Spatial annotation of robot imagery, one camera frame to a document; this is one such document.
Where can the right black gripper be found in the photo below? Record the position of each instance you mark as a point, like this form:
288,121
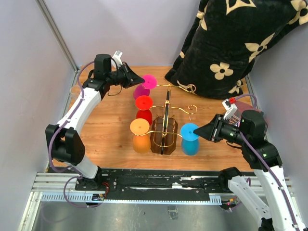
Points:
211,131

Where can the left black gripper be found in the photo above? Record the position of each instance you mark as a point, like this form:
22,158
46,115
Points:
129,74

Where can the pink wine glass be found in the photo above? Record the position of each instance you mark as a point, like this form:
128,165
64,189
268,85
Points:
150,82

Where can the blue wine glass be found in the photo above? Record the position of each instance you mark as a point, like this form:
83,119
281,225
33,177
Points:
190,144

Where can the red wine glass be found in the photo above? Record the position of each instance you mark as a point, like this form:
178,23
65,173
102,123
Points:
144,103

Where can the clear wine glass front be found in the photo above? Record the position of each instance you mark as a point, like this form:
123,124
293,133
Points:
75,92

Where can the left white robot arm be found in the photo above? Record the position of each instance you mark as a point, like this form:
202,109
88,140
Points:
63,139

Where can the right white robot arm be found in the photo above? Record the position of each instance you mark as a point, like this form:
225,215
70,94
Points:
278,212

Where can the orange wine glass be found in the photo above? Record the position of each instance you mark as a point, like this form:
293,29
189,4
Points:
141,140

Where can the printed cloth bag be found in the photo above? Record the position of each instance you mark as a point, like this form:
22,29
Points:
235,119

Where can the black floral blanket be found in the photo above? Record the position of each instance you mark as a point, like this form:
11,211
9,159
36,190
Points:
225,39

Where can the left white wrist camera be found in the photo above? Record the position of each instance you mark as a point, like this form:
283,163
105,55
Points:
116,59

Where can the gold wire glass rack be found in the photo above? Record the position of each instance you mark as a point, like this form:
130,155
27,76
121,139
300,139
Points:
163,131

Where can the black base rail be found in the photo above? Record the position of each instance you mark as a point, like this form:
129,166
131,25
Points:
150,185

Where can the aluminium corner post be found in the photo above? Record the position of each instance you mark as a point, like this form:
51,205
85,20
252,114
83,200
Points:
56,32

